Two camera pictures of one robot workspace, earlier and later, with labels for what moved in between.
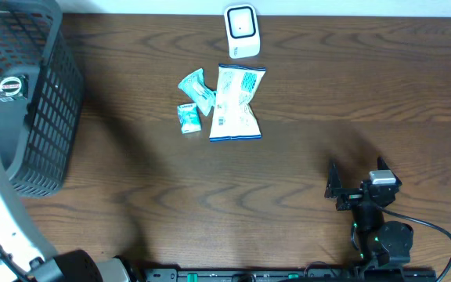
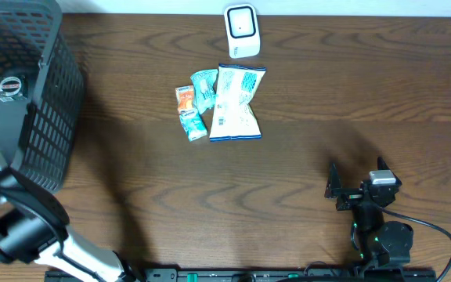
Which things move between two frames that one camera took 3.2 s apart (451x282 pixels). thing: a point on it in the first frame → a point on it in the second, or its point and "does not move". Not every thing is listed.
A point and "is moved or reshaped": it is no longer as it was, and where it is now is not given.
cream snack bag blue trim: [233, 118] does not move
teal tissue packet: [189, 117] is moved or reshaped
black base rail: [294, 274] does not move
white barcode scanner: [242, 30] does not move
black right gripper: [350, 196] does not move
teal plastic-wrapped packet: [193, 85] is moved or reshaped
